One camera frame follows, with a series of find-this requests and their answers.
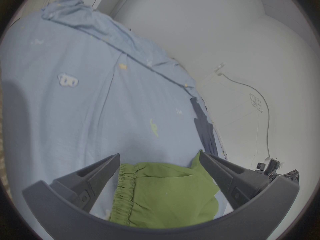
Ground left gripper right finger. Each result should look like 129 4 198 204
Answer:
199 150 270 212

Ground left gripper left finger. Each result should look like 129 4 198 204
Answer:
51 153 122 213

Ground green shorts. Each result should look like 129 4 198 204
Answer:
109 149 221 229

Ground dark blue garment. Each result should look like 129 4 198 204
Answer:
190 97 219 158

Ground pale blue quilt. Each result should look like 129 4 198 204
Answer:
41 0 198 97

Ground thin grey cable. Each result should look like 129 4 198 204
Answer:
214 63 271 159

